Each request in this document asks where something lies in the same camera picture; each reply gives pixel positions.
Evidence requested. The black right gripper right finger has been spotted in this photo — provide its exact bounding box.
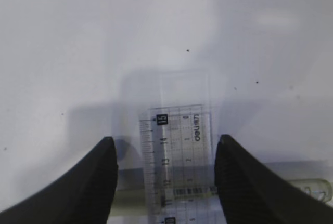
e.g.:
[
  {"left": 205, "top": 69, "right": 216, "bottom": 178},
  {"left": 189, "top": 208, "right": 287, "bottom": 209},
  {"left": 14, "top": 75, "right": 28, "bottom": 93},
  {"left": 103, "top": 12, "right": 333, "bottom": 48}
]
[{"left": 214, "top": 135, "right": 332, "bottom": 223}]

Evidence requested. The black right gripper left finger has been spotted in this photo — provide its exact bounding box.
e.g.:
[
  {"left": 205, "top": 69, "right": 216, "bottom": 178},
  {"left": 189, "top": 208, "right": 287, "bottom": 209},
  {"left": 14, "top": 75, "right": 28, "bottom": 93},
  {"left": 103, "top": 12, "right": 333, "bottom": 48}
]
[{"left": 1, "top": 137, "right": 118, "bottom": 223}]

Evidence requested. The clear plastic ruler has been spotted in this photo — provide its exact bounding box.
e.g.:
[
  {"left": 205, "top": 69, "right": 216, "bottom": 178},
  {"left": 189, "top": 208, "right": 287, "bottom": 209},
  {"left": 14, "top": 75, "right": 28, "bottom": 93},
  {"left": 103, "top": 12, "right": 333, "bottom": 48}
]
[{"left": 139, "top": 104, "right": 223, "bottom": 223}]

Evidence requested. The white grey patterned pen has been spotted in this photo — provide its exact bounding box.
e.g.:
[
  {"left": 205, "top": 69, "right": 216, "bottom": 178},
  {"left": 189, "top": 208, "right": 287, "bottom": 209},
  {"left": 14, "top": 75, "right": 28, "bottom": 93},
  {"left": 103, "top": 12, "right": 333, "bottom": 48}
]
[{"left": 111, "top": 178, "right": 333, "bottom": 217}]

